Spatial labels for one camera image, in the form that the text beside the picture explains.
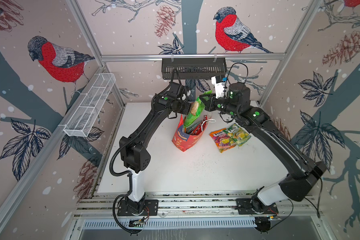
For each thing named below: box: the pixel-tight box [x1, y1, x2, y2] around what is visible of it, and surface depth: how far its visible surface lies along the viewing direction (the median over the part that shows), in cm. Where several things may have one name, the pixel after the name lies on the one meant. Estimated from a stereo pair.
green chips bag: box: [183, 90, 213, 128], surface depth 68 cm
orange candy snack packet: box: [209, 128, 236, 154], surface depth 97 cm
